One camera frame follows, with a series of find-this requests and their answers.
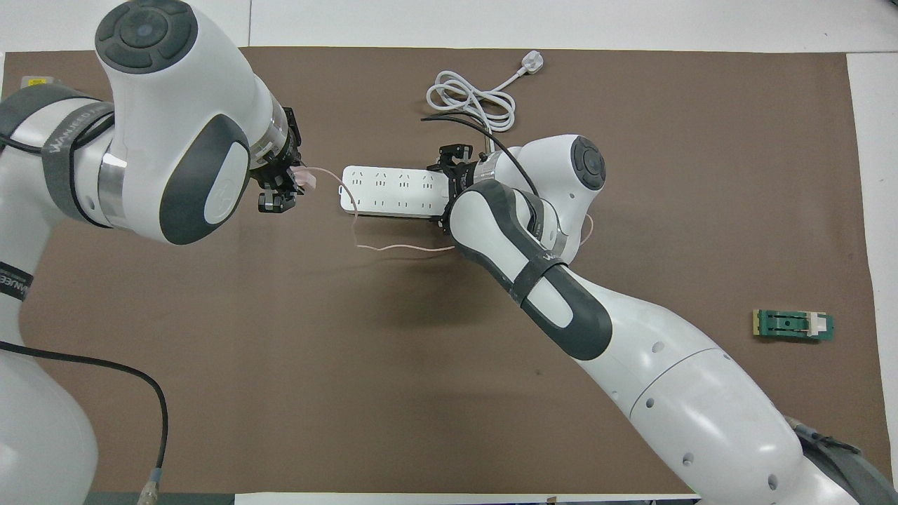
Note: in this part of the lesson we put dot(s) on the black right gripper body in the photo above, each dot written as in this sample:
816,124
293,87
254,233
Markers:
464,179

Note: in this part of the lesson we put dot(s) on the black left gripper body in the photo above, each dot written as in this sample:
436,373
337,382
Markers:
284,140

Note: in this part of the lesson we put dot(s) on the pink charger adapter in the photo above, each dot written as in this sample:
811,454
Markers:
306,179

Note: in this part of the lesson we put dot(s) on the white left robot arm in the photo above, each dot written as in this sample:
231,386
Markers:
175,105

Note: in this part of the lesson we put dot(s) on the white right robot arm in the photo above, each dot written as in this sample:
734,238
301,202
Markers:
666,365

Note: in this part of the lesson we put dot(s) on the brown table mat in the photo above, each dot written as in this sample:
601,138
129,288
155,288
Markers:
351,386

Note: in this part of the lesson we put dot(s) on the grey push-button switch box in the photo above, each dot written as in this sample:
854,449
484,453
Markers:
35,82

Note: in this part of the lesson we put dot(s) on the green knife switch yellow base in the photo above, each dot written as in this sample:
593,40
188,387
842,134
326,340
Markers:
786,326

